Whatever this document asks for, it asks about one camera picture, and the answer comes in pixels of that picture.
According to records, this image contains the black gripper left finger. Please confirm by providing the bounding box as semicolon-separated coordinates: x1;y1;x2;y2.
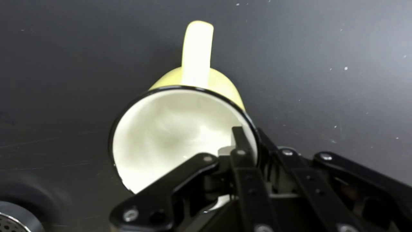
109;124;281;232

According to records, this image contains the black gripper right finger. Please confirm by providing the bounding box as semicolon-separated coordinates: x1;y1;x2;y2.
257;127;412;232

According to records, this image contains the grey round metal object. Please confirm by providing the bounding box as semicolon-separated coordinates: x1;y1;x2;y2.
0;198;47;232

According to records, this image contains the yellow enamel cup black rim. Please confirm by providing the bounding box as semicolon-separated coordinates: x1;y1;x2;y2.
109;19;262;212

